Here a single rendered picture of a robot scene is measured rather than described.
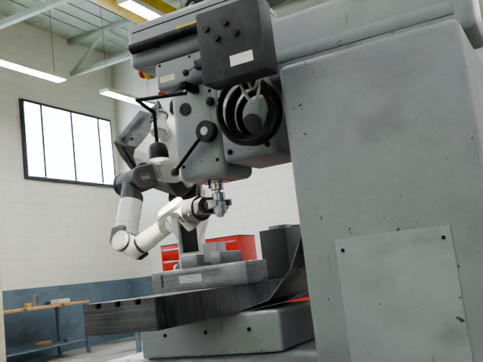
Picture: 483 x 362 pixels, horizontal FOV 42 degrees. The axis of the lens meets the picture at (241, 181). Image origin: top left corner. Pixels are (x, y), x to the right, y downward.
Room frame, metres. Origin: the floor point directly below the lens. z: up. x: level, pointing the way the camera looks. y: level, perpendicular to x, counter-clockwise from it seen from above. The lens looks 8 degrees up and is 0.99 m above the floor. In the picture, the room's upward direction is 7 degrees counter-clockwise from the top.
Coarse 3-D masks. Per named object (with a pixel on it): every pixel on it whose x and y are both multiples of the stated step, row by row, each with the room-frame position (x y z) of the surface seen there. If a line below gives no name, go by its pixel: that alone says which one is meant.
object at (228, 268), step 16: (224, 256) 1.97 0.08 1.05; (240, 256) 2.07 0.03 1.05; (160, 272) 2.05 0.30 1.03; (176, 272) 2.02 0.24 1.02; (192, 272) 2.00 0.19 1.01; (208, 272) 1.98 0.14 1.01; (224, 272) 1.95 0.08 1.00; (240, 272) 1.92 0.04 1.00; (256, 272) 1.97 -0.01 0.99; (160, 288) 2.05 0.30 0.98; (176, 288) 2.03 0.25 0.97; (192, 288) 2.00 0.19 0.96
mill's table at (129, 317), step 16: (208, 288) 1.96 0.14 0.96; (224, 288) 1.85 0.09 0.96; (240, 288) 1.93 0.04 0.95; (256, 288) 2.02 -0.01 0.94; (272, 288) 2.13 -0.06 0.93; (96, 304) 1.63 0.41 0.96; (112, 304) 1.60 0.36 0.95; (128, 304) 1.58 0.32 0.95; (144, 304) 1.56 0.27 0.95; (160, 304) 1.56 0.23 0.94; (176, 304) 1.62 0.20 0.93; (192, 304) 1.69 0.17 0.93; (208, 304) 1.76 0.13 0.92; (224, 304) 1.84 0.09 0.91; (240, 304) 1.92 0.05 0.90; (256, 304) 2.01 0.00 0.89; (272, 304) 2.12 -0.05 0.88; (96, 320) 1.63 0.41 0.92; (112, 320) 1.61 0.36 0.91; (128, 320) 1.58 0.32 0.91; (144, 320) 1.56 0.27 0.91; (160, 320) 1.56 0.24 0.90; (176, 320) 1.62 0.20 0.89; (192, 320) 1.68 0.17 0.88
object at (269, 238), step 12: (276, 228) 2.38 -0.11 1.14; (288, 228) 2.38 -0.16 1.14; (264, 240) 2.41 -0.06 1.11; (276, 240) 2.38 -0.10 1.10; (288, 240) 2.37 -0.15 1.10; (264, 252) 2.42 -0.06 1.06; (276, 252) 2.39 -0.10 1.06; (288, 252) 2.36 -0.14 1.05; (276, 264) 2.39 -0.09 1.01; (288, 264) 2.36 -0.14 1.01; (276, 276) 2.39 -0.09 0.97
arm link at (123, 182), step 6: (126, 174) 2.44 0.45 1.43; (120, 180) 2.46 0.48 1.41; (126, 180) 2.43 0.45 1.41; (120, 186) 2.47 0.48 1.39; (126, 186) 2.42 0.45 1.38; (132, 186) 2.42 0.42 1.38; (120, 192) 2.50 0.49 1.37; (126, 192) 2.41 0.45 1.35; (132, 192) 2.41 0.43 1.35; (138, 192) 2.42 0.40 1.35; (120, 198) 2.43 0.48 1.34; (138, 198) 2.42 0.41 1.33
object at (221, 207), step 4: (212, 196) 2.09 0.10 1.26; (216, 196) 2.08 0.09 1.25; (220, 196) 2.08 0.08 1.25; (224, 196) 2.09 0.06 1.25; (220, 200) 2.08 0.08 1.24; (224, 200) 2.09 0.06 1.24; (220, 204) 2.08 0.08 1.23; (224, 204) 2.09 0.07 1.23; (216, 208) 2.08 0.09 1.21; (220, 208) 2.08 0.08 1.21; (224, 208) 2.08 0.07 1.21; (216, 212) 2.08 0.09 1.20; (220, 212) 2.08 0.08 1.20; (224, 212) 2.08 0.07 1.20
